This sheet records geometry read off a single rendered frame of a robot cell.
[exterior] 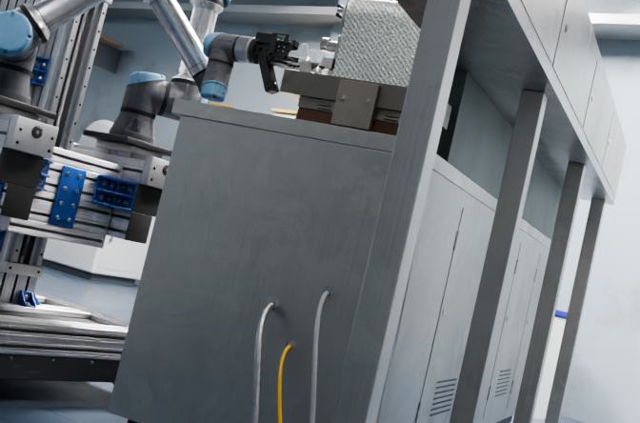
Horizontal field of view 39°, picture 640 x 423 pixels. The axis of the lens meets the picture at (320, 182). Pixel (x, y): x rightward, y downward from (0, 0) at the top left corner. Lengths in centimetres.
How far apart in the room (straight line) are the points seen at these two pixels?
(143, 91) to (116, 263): 447
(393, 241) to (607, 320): 420
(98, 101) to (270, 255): 665
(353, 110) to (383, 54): 30
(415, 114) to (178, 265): 93
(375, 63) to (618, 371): 353
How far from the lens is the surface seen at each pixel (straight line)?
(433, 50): 156
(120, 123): 300
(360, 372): 153
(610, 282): 567
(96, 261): 724
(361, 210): 209
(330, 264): 210
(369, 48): 245
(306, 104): 226
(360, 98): 218
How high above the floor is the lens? 60
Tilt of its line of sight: 4 degrees up
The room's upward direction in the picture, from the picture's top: 13 degrees clockwise
